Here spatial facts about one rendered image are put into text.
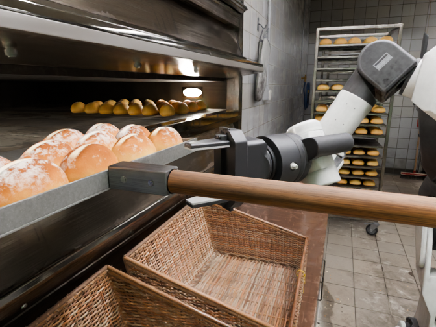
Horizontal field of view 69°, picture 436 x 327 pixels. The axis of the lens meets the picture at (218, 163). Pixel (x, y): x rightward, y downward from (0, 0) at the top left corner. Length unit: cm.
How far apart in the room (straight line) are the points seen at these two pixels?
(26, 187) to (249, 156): 28
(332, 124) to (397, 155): 464
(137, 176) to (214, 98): 157
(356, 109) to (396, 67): 12
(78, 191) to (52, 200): 4
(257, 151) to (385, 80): 45
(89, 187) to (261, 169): 25
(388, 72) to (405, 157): 467
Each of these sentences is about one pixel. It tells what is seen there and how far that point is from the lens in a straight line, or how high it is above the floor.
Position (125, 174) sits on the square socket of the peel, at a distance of 43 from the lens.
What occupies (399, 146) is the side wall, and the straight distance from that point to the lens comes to 546.
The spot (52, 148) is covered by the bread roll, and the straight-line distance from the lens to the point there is 52.
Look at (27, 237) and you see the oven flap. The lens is 77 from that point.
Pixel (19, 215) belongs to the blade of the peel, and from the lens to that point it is 37.
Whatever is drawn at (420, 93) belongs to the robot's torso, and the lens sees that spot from 83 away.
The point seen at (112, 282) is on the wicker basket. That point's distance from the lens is 95.
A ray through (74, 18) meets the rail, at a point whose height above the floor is 143.
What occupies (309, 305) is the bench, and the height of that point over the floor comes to 58.
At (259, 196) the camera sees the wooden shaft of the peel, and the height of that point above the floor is 120.
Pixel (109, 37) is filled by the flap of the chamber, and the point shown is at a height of 141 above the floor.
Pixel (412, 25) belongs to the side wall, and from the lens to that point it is 544.
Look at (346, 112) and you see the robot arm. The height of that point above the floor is 125.
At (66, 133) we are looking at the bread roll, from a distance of 65.
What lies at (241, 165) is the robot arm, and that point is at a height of 120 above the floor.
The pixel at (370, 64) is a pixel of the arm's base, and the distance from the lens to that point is 86.
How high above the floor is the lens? 132
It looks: 14 degrees down
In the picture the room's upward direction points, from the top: straight up
